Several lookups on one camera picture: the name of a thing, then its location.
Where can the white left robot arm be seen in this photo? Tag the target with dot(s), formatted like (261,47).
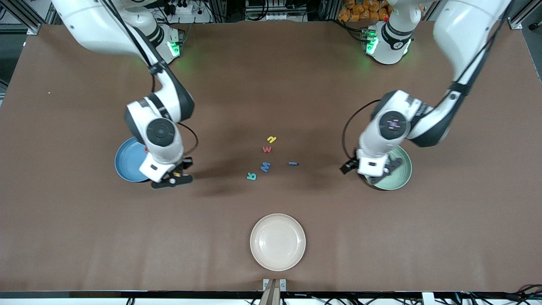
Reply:
(406,123)

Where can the cream plate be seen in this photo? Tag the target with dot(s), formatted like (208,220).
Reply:
(277,242)

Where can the teal letter R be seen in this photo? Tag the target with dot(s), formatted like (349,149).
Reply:
(251,176)

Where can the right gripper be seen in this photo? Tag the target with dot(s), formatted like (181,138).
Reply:
(186,163)

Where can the blue plate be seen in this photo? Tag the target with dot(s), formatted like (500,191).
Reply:
(127,163)

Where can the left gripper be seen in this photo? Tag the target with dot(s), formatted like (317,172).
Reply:
(349,164)

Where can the green plate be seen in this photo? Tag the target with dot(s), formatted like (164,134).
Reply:
(402,174)

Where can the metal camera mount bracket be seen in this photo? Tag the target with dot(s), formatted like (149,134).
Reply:
(274,288)

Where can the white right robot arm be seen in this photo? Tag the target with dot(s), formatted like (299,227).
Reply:
(161,114)

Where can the brown table cover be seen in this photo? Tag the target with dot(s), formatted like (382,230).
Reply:
(271,76)

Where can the large blue letter M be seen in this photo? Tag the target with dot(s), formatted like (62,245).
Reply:
(265,167)

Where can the white power strip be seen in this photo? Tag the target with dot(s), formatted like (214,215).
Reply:
(182,8)

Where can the orange snack bags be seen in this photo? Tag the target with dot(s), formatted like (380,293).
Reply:
(364,10)

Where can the white tag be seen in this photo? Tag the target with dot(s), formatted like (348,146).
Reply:
(428,298)

